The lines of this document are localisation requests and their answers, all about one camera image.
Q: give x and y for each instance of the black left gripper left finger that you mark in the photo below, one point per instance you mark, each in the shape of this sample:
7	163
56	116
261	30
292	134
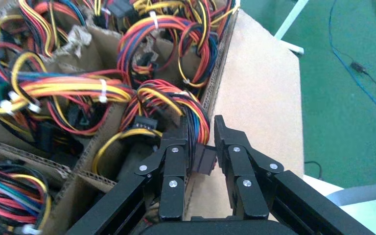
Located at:
173	175

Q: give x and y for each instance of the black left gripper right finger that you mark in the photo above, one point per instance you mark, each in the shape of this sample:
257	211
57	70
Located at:
240	175

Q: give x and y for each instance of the brown cardboard divider box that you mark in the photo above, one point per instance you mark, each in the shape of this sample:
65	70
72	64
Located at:
259	97

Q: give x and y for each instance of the white metal table leg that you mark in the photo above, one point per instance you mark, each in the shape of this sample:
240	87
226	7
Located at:
288	22

